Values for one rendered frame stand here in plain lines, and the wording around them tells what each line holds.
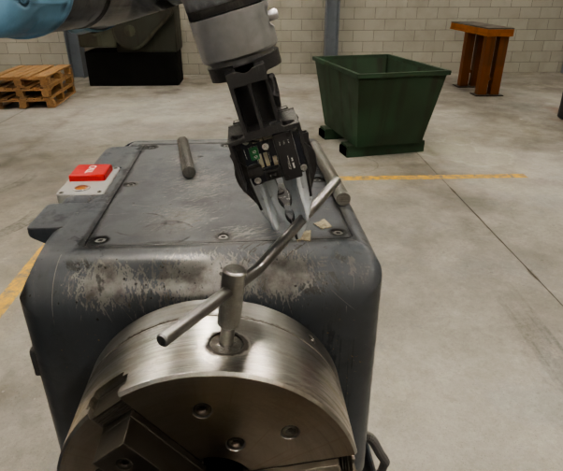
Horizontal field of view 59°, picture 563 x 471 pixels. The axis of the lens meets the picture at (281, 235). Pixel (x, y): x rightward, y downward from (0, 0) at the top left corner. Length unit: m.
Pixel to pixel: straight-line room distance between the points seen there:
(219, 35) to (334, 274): 0.31
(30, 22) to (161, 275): 0.34
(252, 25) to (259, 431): 0.38
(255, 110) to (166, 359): 0.25
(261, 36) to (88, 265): 0.35
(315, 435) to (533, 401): 1.95
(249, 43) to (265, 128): 0.08
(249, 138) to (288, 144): 0.04
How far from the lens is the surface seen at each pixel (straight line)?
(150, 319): 0.58
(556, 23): 11.83
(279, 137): 0.48
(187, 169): 0.88
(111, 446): 0.50
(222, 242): 0.66
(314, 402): 0.51
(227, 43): 0.47
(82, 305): 0.65
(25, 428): 2.33
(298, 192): 0.54
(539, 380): 2.55
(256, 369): 0.49
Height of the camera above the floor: 1.55
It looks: 27 degrees down
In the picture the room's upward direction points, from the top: straight up
